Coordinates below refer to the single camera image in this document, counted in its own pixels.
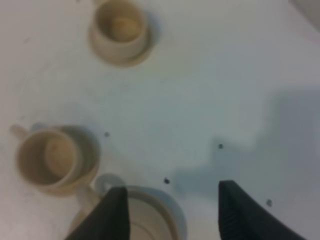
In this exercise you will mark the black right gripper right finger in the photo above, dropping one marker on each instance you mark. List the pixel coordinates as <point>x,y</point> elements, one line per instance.
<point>241,218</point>

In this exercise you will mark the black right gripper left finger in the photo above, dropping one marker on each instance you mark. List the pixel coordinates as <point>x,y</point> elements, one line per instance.
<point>106,218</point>

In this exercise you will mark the beige ceramic teapot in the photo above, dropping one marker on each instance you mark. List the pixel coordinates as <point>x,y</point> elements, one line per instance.
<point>153,213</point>

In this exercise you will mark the near beige teacup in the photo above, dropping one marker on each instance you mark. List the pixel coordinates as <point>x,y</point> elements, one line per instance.
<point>56,160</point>

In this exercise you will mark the beige teacup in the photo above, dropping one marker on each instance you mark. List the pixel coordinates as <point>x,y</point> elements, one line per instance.
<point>56,160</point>
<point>119,20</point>

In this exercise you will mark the far beige teacup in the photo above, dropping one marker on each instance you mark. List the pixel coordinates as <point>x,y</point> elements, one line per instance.
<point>119,20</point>

